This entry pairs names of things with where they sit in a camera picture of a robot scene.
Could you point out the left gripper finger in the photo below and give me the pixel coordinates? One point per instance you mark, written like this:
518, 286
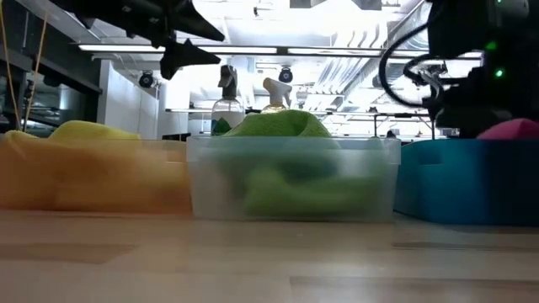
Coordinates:
181, 56
189, 21

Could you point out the pink microfiber towel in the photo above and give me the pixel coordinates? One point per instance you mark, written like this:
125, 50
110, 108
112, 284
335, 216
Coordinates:
513, 129

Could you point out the yellow microfiber towel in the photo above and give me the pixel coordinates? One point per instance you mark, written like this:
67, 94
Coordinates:
92, 130

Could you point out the green microfiber towel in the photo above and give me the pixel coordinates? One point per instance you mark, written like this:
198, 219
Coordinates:
303, 198
282, 124

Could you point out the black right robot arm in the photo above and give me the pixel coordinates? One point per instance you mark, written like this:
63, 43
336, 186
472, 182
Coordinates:
459, 25

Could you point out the black ceiling spotlight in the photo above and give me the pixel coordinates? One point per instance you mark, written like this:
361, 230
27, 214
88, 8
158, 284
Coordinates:
285, 75
146, 79

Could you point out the black overhead light bar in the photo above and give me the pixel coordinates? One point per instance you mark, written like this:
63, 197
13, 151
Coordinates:
252, 50

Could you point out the clear spray bottle grey trigger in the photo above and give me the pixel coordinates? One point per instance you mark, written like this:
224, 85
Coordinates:
227, 113

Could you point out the blue plastic basket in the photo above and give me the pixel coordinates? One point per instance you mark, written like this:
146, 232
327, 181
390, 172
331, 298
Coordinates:
463, 181

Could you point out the person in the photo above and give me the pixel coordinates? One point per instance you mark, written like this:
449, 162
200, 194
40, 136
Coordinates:
391, 134

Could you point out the clear spray bottle white trigger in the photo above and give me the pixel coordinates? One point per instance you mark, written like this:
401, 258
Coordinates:
275, 90

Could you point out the clear plastic basket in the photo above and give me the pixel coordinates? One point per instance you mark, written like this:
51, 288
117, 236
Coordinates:
206, 181

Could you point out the orange translucent plastic basket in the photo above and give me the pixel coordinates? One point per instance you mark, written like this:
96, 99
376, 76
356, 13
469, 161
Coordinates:
126, 181

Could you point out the black background table frame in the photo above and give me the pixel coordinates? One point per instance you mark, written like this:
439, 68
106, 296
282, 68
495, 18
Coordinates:
404, 115

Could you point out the silver ventilation duct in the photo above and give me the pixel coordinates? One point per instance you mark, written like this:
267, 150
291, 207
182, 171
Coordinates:
362, 71

